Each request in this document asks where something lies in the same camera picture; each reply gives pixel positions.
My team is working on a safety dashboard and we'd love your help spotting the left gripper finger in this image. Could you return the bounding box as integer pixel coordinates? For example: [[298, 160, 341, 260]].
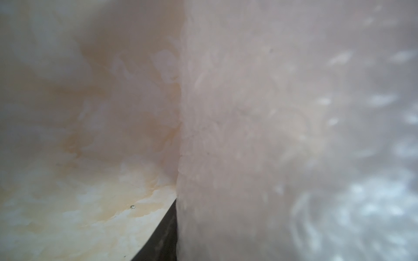
[[132, 200, 177, 261]]

